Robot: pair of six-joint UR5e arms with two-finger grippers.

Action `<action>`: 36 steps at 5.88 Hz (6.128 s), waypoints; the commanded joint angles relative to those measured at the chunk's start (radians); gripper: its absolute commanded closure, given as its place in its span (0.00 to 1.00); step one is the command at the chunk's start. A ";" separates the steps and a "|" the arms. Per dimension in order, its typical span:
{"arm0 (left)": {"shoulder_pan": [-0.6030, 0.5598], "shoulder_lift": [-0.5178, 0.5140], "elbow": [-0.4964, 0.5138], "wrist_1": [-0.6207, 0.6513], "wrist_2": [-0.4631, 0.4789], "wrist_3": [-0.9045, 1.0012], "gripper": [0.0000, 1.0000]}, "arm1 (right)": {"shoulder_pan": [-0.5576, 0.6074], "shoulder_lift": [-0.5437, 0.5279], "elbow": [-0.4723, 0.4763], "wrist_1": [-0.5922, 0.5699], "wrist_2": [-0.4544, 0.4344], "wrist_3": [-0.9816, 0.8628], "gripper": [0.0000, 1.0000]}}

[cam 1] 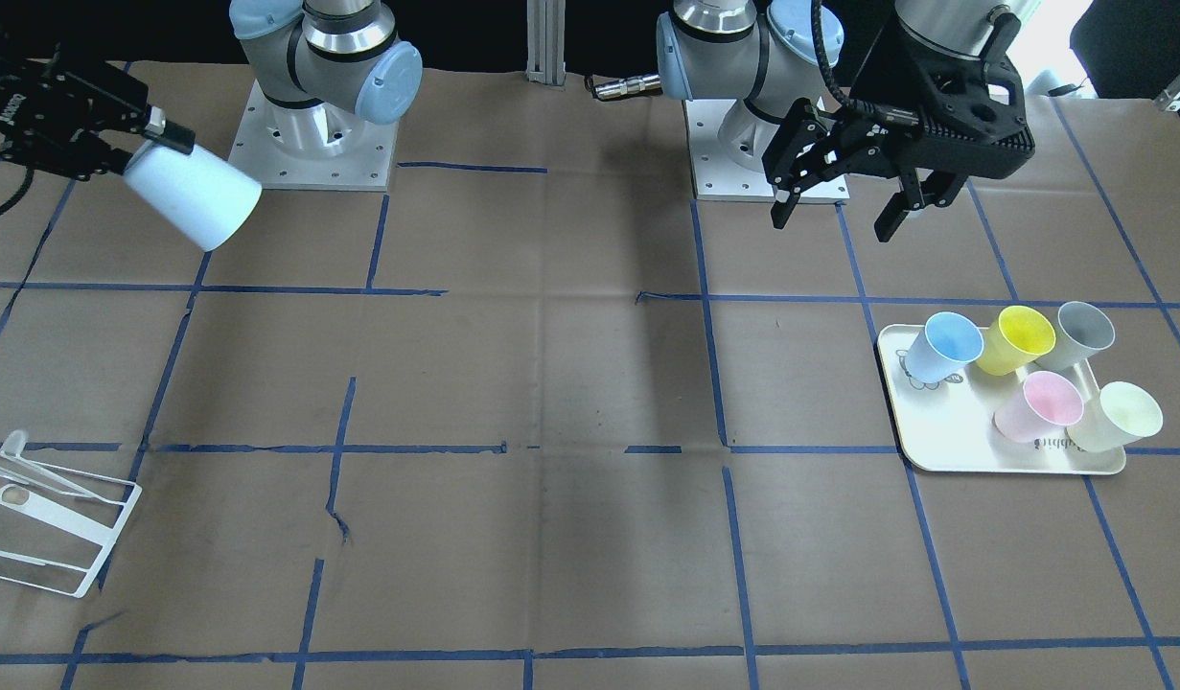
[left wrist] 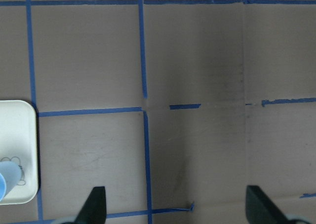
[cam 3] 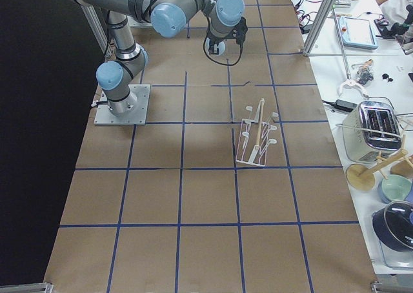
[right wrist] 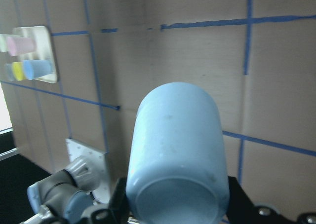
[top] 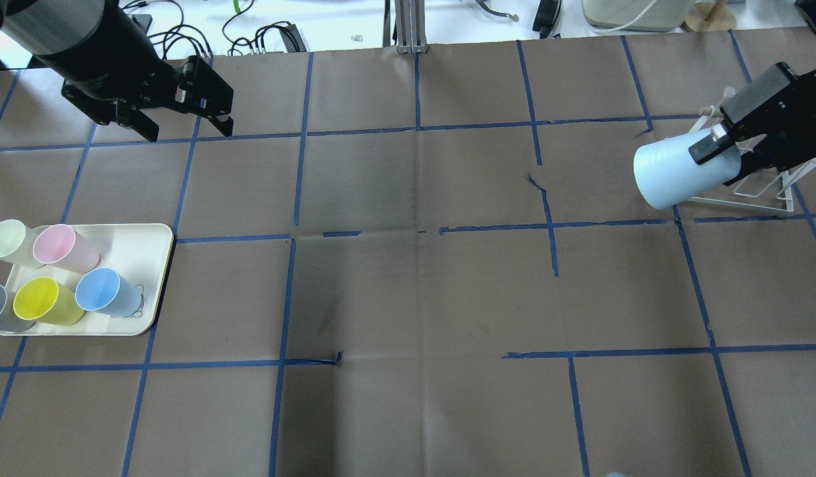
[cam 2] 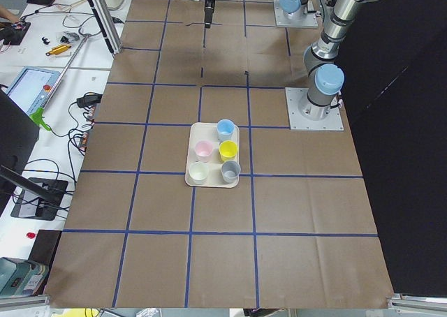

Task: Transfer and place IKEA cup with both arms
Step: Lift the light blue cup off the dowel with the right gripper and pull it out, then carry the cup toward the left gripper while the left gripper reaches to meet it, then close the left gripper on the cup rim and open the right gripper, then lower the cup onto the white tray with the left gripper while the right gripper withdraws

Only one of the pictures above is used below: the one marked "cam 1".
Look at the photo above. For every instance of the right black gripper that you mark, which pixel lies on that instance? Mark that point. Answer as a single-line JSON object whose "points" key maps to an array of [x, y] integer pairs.
{"points": [[7, 102]]}

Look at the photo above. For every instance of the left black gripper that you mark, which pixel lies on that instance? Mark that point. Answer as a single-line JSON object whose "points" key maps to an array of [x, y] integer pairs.
{"points": [[874, 75]]}

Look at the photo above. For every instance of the light blue plastic cup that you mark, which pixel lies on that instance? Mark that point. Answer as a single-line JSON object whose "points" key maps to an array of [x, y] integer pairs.
{"points": [[204, 197]]}

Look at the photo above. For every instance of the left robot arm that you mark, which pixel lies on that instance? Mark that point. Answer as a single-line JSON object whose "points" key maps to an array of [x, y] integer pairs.
{"points": [[770, 57]]}

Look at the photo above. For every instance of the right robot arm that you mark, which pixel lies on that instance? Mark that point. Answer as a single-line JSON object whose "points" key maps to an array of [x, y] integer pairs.
{"points": [[52, 114]]}

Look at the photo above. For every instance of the yellow plastic cup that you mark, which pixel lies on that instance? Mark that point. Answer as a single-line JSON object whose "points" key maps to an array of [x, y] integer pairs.
{"points": [[1018, 336]]}

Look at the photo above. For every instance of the grey plastic cup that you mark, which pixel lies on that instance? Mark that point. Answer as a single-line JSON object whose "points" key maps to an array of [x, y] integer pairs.
{"points": [[1081, 331]]}

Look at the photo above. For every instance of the pink plastic cup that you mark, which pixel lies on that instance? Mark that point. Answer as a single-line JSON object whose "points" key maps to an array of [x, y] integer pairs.
{"points": [[1043, 404]]}

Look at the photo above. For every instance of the pale green plastic cup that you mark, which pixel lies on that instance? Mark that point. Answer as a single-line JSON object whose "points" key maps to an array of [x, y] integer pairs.
{"points": [[1119, 414]]}

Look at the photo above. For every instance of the cream plastic tray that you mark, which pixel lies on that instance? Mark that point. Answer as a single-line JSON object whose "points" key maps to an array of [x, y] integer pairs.
{"points": [[948, 426]]}

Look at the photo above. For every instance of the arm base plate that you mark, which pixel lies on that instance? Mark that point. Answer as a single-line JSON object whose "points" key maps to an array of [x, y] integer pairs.
{"points": [[725, 141], [320, 148]]}

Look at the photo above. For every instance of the aluminium frame post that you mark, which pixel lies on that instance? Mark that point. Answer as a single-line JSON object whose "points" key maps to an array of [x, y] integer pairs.
{"points": [[545, 39]]}

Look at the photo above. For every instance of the white wire cup rack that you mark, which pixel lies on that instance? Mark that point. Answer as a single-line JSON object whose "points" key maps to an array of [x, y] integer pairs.
{"points": [[58, 525]]}

